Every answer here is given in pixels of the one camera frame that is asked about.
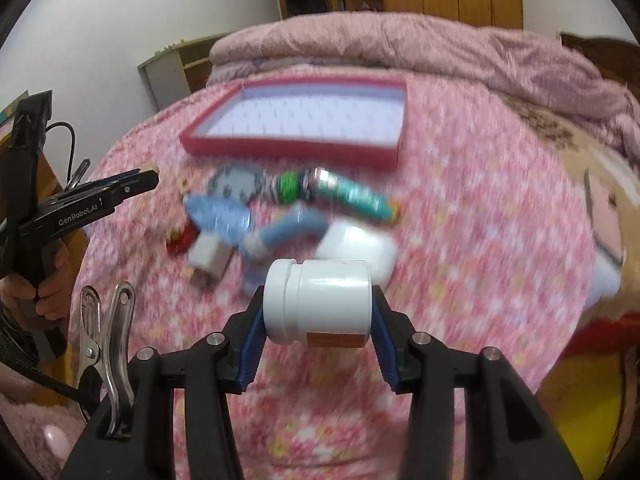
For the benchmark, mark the brown cartoon pillow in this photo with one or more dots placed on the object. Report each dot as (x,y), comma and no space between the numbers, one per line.
(611,192)

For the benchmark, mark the light blue curved handle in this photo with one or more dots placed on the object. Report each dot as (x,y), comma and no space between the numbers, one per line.
(257,246)

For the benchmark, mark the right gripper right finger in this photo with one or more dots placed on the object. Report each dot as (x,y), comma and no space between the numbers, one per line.
(391,332)

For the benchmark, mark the metal spring clip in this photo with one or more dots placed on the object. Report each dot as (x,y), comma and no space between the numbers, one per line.
(103,356)

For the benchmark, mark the white earbuds case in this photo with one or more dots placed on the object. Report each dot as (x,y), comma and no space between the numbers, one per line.
(345,240)

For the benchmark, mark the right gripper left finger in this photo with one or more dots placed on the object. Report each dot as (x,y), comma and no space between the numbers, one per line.
(246,334)

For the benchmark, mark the person's left hand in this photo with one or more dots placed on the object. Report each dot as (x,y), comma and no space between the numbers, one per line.
(53,293)

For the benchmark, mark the white plastic jar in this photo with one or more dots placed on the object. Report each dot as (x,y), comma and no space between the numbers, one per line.
(318,303)

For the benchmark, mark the grey wooden shelf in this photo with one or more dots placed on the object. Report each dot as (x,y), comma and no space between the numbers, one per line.
(177,71)

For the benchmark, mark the red shallow cardboard tray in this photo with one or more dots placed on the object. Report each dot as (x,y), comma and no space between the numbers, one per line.
(338,120)

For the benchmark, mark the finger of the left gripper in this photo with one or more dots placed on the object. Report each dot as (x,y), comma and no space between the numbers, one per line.
(115,189)

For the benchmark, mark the grey studded building plate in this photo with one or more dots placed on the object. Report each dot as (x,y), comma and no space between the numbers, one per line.
(237,182)

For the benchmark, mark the folded pink quilt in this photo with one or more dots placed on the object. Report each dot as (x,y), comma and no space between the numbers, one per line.
(530,67)

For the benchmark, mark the pink floral bed sheet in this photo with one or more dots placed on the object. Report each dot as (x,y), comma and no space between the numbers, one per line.
(422,279)

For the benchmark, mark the green cartoon figurine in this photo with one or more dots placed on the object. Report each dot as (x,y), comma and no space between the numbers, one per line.
(290,187)

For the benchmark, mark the small red toy car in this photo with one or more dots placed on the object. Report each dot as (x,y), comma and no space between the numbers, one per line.
(178,242)

